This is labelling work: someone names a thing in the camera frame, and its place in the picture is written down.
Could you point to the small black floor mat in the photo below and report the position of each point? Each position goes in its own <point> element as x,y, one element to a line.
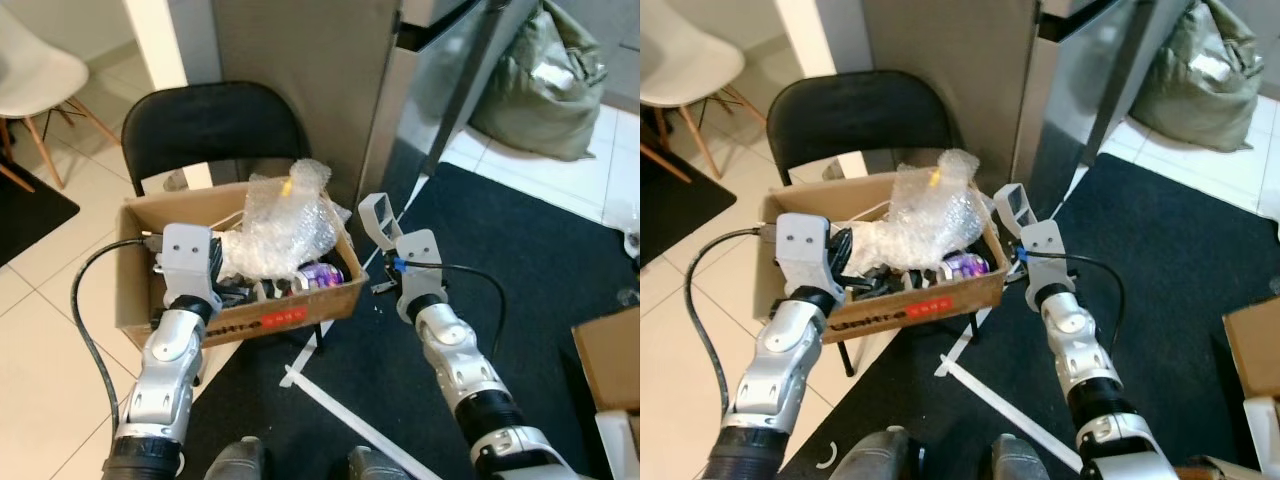
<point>30,215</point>
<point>680,200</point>

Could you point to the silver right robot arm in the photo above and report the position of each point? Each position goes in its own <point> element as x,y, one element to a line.
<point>450,350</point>
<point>1075,330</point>

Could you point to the plain brown cardboard box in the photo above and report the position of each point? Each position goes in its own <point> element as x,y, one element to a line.
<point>610,360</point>
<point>1255,350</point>

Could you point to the white floor tape strip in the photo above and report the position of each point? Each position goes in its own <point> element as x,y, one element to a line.
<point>1000,400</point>
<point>340,410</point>

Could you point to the grey robot leg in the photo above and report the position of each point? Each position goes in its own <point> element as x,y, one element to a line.
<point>870,455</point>
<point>1020,460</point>
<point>380,466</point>
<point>235,462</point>

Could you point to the grey robot right leg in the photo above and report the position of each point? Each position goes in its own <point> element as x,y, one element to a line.
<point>380,466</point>
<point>1020,460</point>

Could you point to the white plastic container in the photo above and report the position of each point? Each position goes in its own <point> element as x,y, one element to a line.
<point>1265,430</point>
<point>620,445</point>

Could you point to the grey plastic printed bracket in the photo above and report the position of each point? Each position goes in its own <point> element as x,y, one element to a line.
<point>365,210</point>
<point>1003,200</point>

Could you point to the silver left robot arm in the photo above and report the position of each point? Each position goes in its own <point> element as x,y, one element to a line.
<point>785,345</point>
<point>170,350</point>

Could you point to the stainless steel fridge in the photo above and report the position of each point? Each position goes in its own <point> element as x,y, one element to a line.
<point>300,80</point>
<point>950,70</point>

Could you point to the clear bubble wrap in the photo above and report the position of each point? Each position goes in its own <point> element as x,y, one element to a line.
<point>285,225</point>
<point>930,215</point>

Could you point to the grey green sack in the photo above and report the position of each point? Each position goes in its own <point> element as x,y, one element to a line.
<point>1195,95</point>
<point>540,100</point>

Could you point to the white shell chair wooden legs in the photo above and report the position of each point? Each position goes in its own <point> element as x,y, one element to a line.
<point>680,70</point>
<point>30,65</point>

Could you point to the grey robot left leg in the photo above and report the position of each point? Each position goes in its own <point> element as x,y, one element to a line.
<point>870,455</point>
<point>235,462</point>

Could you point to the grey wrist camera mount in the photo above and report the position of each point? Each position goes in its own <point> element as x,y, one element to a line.
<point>805,250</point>
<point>420,250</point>
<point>1045,245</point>
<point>185,255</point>

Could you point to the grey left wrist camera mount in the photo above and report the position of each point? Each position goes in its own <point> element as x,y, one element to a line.
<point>185,255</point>
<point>805,250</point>

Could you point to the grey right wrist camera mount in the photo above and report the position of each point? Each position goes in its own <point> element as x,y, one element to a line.
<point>420,250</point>
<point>1045,245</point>

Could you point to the brown cardboard box red print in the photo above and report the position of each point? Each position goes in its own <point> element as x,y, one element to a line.
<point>980,290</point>
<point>135,290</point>

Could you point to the purple drink can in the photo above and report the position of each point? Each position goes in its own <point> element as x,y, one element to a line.
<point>965,267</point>
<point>322,275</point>

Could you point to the black folding chair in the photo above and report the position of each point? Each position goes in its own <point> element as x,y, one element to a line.
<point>210,125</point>
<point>860,115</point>

